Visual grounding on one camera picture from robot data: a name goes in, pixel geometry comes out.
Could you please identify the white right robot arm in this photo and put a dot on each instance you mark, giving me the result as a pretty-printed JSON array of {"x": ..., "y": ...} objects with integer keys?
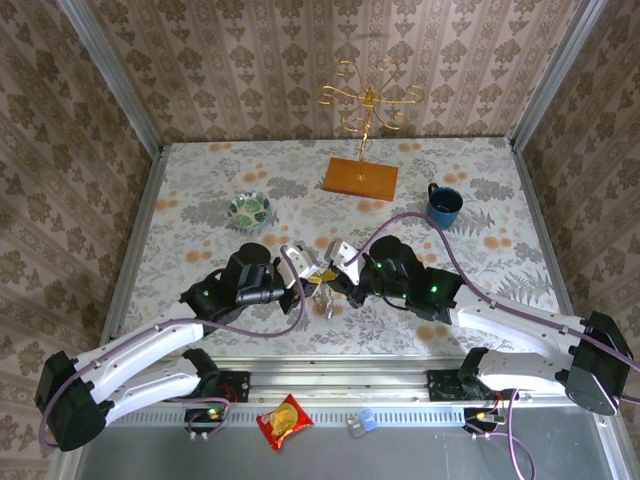
[{"x": 520, "y": 327}]

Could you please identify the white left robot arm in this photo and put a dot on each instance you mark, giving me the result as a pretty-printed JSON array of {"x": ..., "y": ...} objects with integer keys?
[{"x": 150, "y": 339}]

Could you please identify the green leaf pattern bowl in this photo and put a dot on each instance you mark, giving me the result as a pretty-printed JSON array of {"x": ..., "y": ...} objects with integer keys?
[{"x": 249, "y": 211}]

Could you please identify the blue ceramic mug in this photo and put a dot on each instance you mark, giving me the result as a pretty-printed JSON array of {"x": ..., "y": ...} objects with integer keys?
[{"x": 444, "y": 207}]

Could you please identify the slotted grey metal strip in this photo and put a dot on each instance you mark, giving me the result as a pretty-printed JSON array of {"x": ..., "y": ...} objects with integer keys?
[{"x": 330, "y": 415}]

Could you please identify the red snack packet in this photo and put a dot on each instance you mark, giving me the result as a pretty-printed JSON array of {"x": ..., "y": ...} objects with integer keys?
[{"x": 284, "y": 421}]

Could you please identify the small blue packet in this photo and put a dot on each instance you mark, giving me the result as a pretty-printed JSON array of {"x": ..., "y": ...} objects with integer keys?
[{"x": 369, "y": 419}]

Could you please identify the small circuit board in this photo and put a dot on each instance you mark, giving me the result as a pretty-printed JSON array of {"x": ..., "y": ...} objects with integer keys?
[
  {"x": 482, "y": 419},
  {"x": 205, "y": 417}
]

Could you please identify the grey metal tray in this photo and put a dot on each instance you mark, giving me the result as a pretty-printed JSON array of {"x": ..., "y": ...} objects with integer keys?
[{"x": 400, "y": 455}]

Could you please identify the aluminium front rail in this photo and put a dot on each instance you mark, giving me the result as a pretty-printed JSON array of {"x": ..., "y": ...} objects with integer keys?
[{"x": 340, "y": 382}]

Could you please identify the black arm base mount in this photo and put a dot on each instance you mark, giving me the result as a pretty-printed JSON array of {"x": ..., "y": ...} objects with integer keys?
[
  {"x": 235, "y": 385},
  {"x": 445, "y": 385}
]

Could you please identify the aluminium table side rail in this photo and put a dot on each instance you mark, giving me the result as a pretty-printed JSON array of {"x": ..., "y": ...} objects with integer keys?
[
  {"x": 547, "y": 240},
  {"x": 135, "y": 240}
]

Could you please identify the aluminium frame post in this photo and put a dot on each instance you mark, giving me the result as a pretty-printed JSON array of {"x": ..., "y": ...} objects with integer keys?
[
  {"x": 115, "y": 75},
  {"x": 555, "y": 75}
]

